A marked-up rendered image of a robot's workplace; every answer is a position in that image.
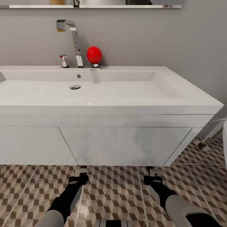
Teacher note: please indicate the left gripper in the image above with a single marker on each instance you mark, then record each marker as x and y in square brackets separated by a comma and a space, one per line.
[83, 179]

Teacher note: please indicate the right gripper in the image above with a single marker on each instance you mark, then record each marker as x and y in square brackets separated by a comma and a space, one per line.
[147, 179]

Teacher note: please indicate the bathtub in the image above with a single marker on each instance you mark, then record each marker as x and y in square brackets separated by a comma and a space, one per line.
[222, 126]

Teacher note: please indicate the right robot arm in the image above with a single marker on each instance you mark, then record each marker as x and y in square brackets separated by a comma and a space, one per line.
[182, 213]

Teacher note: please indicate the mousetrap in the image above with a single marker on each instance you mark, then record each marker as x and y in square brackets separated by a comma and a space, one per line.
[83, 173]
[148, 168]

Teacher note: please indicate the furniture sink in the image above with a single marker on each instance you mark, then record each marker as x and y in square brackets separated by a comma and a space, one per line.
[111, 116]

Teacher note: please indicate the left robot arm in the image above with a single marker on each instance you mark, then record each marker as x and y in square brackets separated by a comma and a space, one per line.
[63, 206]

